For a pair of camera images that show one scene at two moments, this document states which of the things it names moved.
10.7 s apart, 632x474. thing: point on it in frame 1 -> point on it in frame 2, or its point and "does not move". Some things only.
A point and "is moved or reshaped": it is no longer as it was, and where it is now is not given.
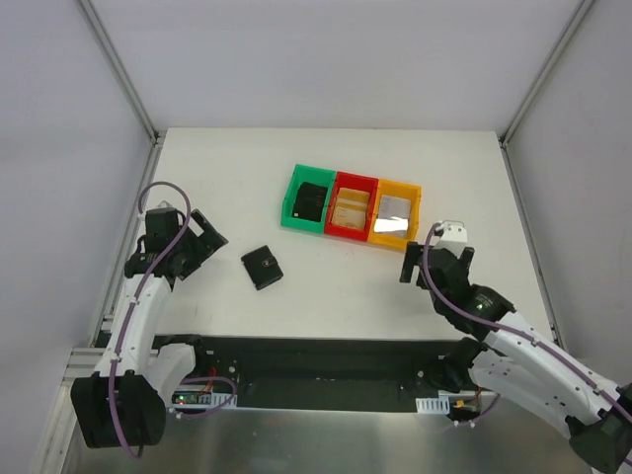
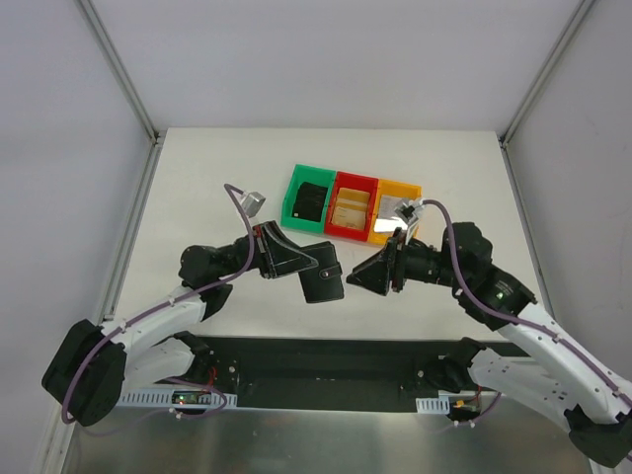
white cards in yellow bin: x=393 y=216 does not move
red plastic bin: x=356 y=183 does not move
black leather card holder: x=262 y=267 is moved or reshaped
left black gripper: x=206 y=233 -> x=267 y=250
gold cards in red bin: x=351 y=208 does not move
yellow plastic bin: x=396 y=189 does not move
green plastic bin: x=310 y=175 does not move
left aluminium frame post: x=154 y=132 does not move
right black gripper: x=410 y=263 -> x=395 y=261
